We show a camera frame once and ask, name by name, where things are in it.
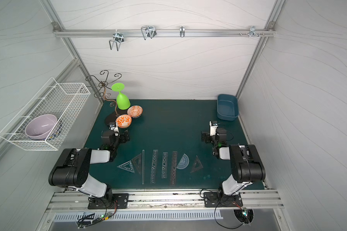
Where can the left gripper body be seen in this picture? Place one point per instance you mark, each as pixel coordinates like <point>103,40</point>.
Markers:
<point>124,135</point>

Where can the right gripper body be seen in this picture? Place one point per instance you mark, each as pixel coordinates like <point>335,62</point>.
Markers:
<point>205,136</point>

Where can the thin clear straight ruler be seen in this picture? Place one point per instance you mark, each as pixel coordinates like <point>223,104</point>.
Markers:
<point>143,167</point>

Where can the blue plastic storage box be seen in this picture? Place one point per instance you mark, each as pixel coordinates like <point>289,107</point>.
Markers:
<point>227,107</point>

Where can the long clear stencil ruler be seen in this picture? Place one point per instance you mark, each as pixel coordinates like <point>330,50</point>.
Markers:
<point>153,167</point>

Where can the short clear stencil ruler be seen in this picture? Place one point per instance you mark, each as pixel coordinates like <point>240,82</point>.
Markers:
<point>164,165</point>

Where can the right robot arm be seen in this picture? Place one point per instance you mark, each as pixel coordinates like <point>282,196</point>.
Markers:
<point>245,163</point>

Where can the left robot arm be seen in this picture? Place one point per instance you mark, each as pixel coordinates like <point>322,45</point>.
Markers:
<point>71,171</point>

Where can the orange patterned bowl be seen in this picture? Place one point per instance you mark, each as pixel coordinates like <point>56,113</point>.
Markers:
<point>123,121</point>

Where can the red blue patterned bowl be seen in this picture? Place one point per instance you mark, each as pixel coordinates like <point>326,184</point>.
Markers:
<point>135,111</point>

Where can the brown tall triangle ruler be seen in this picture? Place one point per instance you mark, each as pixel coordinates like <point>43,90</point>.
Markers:
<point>137,163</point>

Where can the clear small triangle ruler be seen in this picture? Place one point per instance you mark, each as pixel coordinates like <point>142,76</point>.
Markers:
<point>127,166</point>

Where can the clear protractor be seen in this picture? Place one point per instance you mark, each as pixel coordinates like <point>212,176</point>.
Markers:
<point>183,163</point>

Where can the green plastic goblet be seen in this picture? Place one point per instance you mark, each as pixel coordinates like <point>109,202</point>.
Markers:
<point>122,100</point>

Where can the brown small triangle ruler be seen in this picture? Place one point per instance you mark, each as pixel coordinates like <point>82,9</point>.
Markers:
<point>197,165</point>

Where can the brown stencil ruler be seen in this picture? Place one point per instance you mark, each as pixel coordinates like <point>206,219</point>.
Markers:
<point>173,168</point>

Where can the purple bowl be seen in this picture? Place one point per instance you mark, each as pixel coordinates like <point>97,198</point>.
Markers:
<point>40,127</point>

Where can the metal double hook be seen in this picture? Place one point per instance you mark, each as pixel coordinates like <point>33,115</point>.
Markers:
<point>116,41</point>

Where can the small metal hook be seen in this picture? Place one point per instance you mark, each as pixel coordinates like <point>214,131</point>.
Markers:
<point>182,31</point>

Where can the metal hook right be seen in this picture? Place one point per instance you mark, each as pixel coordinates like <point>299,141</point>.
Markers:
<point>252,33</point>

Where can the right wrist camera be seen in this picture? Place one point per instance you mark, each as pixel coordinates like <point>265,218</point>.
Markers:
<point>213,127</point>

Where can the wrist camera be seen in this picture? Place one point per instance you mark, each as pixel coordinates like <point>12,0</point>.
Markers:
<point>113,127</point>
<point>213,127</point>

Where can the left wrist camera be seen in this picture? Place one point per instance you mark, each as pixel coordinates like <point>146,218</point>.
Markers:
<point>113,127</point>

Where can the metal wire cup stand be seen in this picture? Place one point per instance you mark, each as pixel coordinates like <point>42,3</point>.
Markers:
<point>102,92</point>

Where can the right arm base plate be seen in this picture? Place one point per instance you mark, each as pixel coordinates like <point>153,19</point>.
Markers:
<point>214,199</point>

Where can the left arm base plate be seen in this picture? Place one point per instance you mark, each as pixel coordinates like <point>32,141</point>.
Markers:
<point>119,201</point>

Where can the white wire basket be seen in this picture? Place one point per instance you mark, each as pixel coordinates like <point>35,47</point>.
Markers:
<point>64,100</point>

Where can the metal wire hook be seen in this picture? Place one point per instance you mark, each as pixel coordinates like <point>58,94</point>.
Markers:
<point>148,32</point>

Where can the aluminium top rail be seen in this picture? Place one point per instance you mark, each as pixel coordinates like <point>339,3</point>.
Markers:
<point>161,33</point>

